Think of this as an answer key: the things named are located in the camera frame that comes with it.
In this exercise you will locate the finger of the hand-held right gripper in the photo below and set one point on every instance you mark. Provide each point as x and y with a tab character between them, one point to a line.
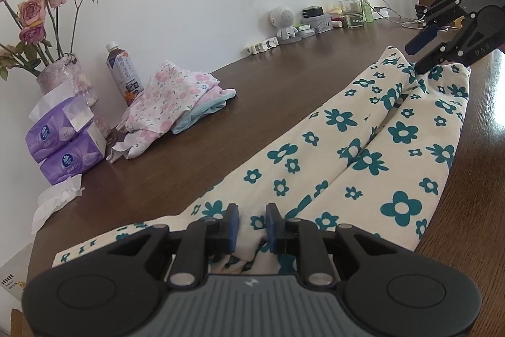
422	39
438	58

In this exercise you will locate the dried rose bouquet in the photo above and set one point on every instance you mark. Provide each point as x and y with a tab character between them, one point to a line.
33	11

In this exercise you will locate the cream teal floral garment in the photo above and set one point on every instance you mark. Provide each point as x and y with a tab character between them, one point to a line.
355	147

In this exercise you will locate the white robot speaker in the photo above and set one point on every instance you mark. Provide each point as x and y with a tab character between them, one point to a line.
282	15

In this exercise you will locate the pink lip balm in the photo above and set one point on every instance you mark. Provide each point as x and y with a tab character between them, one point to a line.
336	23

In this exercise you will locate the crumpled white tissue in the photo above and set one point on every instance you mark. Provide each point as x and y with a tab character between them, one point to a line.
51	202

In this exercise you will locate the small white green box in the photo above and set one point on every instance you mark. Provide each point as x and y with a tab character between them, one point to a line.
307	33
303	27

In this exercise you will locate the green spray bottle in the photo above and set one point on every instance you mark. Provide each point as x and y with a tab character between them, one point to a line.
367	9

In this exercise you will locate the pink glass vase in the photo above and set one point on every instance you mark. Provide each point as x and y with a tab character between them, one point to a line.
67	72

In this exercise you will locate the white clip row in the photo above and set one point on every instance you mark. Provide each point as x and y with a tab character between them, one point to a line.
262	46

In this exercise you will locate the pink floral garment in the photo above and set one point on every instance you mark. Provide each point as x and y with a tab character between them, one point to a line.
169	100

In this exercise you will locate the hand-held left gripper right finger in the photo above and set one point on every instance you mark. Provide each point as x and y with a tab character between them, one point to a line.
272	226

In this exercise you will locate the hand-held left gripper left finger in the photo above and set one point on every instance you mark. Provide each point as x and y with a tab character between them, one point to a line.
233	226

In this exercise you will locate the white charger plug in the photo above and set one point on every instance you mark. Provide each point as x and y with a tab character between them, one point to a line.
383	12

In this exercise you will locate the pink and teal folded garment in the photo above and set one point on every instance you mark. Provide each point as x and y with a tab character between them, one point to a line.
205	108

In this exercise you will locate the white cardboard box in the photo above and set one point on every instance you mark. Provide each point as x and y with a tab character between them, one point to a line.
15	274

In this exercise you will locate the dark phone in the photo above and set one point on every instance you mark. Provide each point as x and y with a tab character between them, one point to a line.
420	10

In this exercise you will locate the tea bottle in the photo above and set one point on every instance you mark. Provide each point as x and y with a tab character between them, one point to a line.
122	68

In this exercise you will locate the black charger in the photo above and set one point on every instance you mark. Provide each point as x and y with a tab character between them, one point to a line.
312	12

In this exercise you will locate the glass cup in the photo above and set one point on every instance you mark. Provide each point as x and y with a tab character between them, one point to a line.
351	15

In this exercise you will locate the open purple tissue pack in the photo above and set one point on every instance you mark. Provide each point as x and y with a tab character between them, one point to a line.
47	135

